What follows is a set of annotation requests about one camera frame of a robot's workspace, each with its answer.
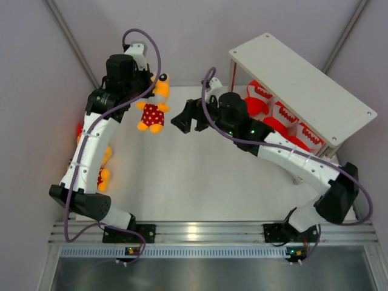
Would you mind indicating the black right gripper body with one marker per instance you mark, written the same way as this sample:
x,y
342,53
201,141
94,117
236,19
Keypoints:
x,y
214,114

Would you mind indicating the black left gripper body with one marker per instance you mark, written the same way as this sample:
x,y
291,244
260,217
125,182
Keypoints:
x,y
140,83

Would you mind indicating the yellow plush polka-dot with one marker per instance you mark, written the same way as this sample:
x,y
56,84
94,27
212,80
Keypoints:
x,y
155,107
103,179
108,151

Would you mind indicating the red shark plush back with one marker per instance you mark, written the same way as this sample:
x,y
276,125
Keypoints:
x,y
258,98

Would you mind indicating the red shark plush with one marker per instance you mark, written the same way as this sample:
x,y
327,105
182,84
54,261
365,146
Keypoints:
x,y
306,139
258,98
281,118

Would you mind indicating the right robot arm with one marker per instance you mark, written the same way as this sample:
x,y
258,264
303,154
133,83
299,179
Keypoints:
x,y
335,185

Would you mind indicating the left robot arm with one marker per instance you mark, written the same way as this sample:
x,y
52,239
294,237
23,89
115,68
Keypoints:
x,y
103,114

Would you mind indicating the white two-tier shelf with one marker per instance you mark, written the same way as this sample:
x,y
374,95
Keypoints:
x,y
329,110

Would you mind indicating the yellow plush polka-dot front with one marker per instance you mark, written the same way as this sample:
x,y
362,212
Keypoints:
x,y
103,179

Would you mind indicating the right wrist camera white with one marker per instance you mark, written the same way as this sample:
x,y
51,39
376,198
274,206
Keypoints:
x,y
213,87

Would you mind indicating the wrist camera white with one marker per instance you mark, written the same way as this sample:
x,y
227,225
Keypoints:
x,y
213,87
137,50

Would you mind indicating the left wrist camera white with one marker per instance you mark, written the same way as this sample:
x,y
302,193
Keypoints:
x,y
137,50

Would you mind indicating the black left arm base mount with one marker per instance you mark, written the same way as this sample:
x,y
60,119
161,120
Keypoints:
x,y
147,231

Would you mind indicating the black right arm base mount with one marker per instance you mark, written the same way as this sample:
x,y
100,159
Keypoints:
x,y
281,233

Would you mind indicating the white slotted cable duct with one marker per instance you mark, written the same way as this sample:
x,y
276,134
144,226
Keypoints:
x,y
121,252

